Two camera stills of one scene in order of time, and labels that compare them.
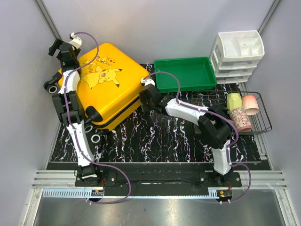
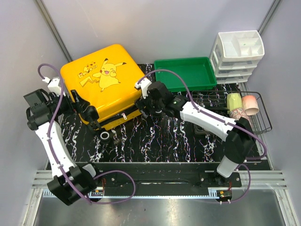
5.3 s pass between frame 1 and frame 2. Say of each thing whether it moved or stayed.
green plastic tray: stayed
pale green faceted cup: stayed
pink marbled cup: stayed
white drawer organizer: stayed
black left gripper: moved
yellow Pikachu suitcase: moved
